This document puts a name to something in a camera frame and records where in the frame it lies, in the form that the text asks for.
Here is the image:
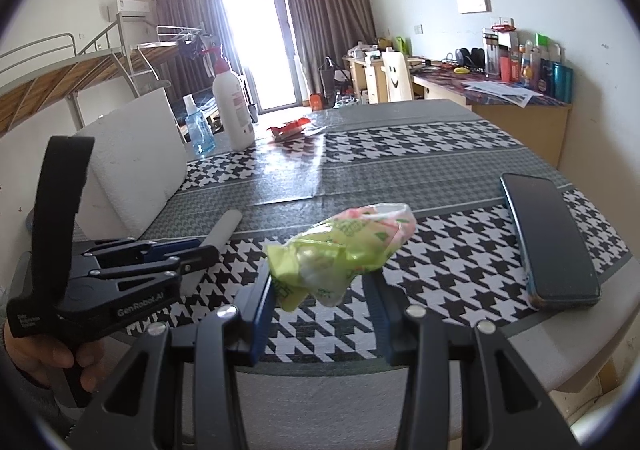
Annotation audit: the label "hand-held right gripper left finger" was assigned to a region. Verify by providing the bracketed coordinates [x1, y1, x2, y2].
[70, 274, 275, 450]

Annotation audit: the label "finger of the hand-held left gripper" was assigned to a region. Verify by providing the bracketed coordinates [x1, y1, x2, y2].
[90, 246, 221, 281]
[75, 238, 211, 265]

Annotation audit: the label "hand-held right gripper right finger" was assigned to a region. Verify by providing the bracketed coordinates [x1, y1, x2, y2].
[363, 275, 577, 450]

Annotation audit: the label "white foam box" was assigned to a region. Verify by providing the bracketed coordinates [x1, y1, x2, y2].
[72, 88, 189, 241]

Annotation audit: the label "green pink plastic packet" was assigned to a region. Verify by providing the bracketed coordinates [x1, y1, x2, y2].
[265, 202, 417, 313]

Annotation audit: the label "person's left forearm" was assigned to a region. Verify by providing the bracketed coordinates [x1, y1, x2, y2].
[0, 370, 76, 448]

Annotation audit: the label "person's left hand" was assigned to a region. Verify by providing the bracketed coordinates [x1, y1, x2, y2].
[4, 324, 107, 397]

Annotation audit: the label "white cylindrical tube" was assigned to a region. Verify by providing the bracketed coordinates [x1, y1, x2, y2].
[180, 210, 244, 299]

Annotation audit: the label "blue spray bottle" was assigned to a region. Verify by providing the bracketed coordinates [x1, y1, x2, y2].
[182, 94, 217, 156]

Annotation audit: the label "white lotion bottle red pump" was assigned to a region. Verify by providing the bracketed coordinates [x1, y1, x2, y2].
[202, 44, 256, 152]

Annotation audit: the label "houndstooth tablecloth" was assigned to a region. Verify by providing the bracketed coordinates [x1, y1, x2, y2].
[10, 98, 638, 446]

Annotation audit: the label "red packet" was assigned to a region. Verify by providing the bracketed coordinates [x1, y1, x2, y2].
[267, 117, 314, 140]

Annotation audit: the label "dark smartphone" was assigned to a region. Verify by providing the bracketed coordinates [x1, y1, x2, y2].
[500, 172, 602, 313]

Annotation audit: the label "grey metal bunk bed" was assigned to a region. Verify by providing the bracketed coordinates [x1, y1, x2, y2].
[0, 12, 172, 137]
[130, 24, 222, 95]

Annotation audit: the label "dark hanging clothes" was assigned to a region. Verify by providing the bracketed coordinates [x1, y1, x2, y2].
[177, 32, 207, 61]

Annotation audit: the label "brown curtain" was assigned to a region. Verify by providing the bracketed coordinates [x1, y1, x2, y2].
[152, 0, 224, 103]
[278, 0, 379, 103]

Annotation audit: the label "glass balcony door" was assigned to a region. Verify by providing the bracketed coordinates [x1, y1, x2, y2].
[219, 0, 302, 113]

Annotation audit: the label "white air conditioner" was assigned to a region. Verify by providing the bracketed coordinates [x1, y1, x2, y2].
[107, 0, 151, 22]

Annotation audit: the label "wooden desk with patterned cover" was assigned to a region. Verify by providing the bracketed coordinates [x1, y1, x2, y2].
[412, 68, 574, 169]

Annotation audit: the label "wooden desk with drawers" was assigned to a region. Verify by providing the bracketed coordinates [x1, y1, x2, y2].
[342, 54, 387, 91]

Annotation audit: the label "wooden smiley face chair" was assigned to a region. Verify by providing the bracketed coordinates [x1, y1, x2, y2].
[367, 50, 415, 105]

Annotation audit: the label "printed papers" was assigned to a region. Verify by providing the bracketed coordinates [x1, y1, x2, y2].
[462, 80, 539, 108]

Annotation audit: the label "black headphones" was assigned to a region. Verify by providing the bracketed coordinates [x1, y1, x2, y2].
[454, 46, 486, 73]

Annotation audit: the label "teal bottle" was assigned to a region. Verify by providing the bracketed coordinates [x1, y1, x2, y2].
[552, 65, 574, 100]

